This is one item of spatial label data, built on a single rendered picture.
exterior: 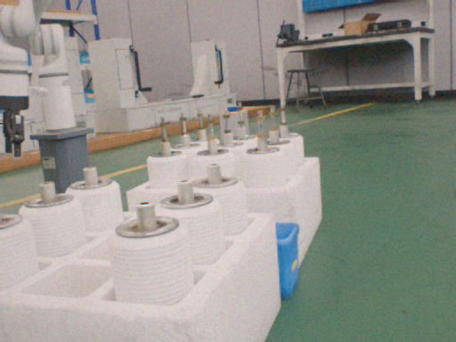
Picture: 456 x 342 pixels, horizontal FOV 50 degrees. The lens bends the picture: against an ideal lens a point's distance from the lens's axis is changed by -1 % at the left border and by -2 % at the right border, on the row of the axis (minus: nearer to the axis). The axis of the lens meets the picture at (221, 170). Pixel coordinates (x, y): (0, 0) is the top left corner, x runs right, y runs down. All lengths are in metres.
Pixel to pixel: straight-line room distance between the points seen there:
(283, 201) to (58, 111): 0.83
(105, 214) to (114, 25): 7.84
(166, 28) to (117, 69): 4.01
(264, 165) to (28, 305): 0.60
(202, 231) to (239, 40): 6.43
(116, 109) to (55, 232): 3.16
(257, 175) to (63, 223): 0.45
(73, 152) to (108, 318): 1.06
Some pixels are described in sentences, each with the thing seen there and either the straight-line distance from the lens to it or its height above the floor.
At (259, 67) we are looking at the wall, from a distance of 6.86.
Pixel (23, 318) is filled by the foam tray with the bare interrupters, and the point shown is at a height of 0.16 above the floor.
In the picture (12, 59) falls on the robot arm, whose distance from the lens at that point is 1.23.
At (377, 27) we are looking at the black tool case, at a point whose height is 0.82.
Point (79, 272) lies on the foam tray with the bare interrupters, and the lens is 0.73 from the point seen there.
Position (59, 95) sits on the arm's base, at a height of 0.41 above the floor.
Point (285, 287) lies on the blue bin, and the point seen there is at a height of 0.03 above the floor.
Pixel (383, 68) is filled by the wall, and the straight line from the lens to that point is 6.16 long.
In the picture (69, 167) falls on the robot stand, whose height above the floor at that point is 0.19.
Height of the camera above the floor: 0.42
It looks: 11 degrees down
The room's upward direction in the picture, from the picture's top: 5 degrees counter-clockwise
